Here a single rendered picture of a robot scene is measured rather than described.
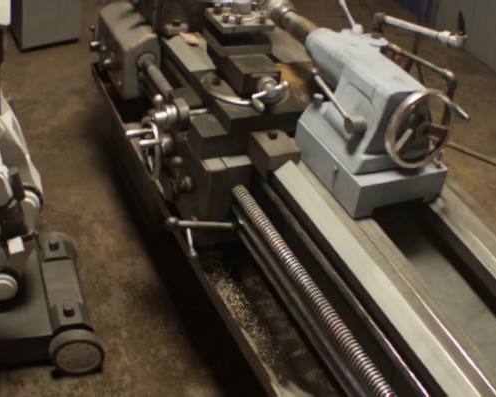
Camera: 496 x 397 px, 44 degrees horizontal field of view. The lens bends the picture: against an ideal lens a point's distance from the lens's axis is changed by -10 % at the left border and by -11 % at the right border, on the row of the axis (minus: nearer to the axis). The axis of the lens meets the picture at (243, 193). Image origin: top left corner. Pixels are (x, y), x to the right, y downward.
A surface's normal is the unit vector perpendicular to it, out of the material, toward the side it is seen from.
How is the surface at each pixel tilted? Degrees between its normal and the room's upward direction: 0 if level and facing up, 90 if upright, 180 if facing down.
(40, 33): 90
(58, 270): 0
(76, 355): 90
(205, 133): 0
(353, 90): 76
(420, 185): 90
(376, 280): 36
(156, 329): 0
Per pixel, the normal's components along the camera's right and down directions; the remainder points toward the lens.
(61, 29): 0.50, 0.54
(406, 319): -0.44, -0.57
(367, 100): -0.85, -0.04
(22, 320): 0.11, -0.81
